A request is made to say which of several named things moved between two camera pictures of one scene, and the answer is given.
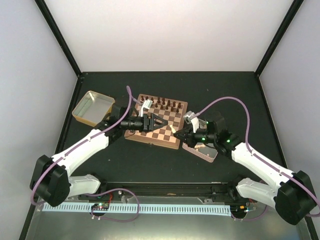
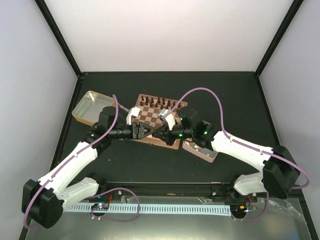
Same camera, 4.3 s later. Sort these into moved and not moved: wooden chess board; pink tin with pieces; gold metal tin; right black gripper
Moved: right black gripper
Not moved: wooden chess board; pink tin with pieces; gold metal tin
